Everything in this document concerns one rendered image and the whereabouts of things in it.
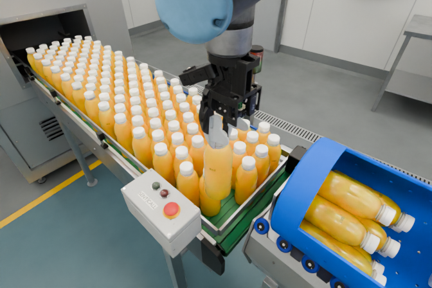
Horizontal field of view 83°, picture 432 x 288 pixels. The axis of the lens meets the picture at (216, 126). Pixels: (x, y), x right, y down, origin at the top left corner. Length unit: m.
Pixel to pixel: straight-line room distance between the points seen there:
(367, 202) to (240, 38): 0.45
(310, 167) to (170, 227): 0.34
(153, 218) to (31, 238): 1.64
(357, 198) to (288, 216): 0.15
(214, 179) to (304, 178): 0.20
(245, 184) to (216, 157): 0.26
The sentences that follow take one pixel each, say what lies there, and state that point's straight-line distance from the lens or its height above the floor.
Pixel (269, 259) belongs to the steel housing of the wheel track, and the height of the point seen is 0.88.
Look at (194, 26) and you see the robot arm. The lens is 0.25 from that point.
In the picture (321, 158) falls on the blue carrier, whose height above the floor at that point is 1.23.
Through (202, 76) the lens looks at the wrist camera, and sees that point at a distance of 0.45.
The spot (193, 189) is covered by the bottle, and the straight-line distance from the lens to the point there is 0.77.
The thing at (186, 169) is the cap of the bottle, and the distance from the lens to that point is 0.72.
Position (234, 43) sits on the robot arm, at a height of 1.50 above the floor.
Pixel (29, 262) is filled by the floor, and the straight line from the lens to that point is 2.11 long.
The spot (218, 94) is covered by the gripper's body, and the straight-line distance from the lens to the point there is 0.42.
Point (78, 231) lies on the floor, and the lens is 2.08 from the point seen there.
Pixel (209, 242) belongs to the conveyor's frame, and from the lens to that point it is 0.82.
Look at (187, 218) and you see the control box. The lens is 0.62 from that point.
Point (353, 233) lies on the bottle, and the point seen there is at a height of 1.12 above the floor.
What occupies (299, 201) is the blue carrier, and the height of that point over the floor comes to 1.17.
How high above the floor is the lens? 1.63
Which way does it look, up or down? 39 degrees down
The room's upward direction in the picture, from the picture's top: straight up
